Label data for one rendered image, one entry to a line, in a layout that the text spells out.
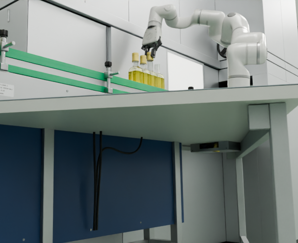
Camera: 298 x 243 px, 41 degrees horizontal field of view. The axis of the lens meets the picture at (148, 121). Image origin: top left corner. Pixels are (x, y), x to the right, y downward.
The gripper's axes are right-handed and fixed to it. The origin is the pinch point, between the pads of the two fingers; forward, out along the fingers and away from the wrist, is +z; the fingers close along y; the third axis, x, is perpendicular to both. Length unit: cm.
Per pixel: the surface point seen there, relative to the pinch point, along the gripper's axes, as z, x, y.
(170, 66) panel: -12.0, 32.8, -11.5
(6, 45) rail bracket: 46, -84, 17
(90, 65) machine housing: 16.1, -24.9, -15.3
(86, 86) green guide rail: 43, -47, 13
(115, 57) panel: 5.6, -12.4, -12.0
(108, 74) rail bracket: 35, -40, 16
